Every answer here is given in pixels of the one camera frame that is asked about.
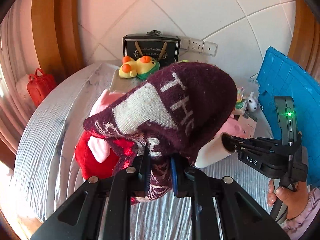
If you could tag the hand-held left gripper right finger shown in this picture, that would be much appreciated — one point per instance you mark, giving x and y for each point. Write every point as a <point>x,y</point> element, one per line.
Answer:
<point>174,175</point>

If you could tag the person's right forearm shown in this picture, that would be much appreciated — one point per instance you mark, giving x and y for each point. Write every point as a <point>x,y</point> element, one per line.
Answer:
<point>307,220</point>

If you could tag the maroon white knitted scarf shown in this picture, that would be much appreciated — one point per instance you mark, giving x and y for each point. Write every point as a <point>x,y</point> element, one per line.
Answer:
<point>195,100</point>

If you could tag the black gift box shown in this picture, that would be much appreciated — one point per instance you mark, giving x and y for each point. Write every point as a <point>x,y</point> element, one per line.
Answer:
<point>150,47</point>

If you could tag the blue plastic storage crate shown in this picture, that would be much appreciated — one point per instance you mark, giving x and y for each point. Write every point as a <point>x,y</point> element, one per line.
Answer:
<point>282,80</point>

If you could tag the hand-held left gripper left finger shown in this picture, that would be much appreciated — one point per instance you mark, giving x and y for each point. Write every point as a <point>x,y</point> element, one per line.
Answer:
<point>140,175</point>

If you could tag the red mini suitcase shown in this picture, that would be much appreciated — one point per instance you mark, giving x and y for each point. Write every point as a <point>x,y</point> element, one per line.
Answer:
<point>41,87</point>

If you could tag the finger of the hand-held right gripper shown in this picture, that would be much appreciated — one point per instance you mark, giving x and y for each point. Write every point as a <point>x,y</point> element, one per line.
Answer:
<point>255,140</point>
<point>255,150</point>

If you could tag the wooden door frame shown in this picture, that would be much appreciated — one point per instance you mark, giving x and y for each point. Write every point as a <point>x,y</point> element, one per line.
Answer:
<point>305,30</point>
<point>57,25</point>

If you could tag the striped cloth covered desktop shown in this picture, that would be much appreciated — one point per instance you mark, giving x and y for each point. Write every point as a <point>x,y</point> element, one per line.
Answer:
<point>50,142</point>

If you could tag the pink mint tissue pack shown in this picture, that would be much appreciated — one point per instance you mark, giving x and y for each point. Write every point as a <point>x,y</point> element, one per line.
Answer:
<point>240,97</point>

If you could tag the white paper roll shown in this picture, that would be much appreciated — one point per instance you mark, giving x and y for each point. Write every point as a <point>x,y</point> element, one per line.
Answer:
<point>212,155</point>

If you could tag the white wall socket panel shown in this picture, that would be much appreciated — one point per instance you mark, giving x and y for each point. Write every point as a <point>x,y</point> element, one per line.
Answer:
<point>200,45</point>

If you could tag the white rabbit toy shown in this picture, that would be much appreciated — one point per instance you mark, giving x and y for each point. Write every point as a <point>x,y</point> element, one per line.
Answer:
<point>253,102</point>

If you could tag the pale curtain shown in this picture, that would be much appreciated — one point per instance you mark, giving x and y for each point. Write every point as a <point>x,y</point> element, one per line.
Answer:
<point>15,67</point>

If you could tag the person's right hand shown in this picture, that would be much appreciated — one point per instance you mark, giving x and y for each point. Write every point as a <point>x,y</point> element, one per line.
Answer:
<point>297,202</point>

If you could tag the pink pig plush red dress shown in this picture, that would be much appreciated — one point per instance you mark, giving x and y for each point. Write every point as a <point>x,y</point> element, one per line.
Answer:
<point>95,160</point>

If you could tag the white box green logo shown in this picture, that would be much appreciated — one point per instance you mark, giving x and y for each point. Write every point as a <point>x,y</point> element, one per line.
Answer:
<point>248,126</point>

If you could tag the yellow orange plush toy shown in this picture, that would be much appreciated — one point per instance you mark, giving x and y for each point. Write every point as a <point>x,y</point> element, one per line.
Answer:
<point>136,67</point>

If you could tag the green ball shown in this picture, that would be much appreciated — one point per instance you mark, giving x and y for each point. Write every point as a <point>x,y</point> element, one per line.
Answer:
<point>183,61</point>

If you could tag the grey metal clip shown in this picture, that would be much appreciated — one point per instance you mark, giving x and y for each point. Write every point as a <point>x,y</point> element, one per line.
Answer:
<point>153,33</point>

